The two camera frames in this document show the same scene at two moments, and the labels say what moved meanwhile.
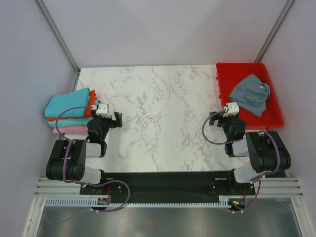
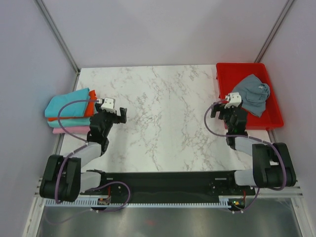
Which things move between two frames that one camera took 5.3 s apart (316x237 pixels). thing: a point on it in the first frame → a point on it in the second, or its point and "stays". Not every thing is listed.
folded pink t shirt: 77,130 stays
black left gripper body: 106,123 stays
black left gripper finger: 118,117 → 123,113
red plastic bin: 229,76 stays
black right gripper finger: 212,120 → 215,108
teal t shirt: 58,103 stays
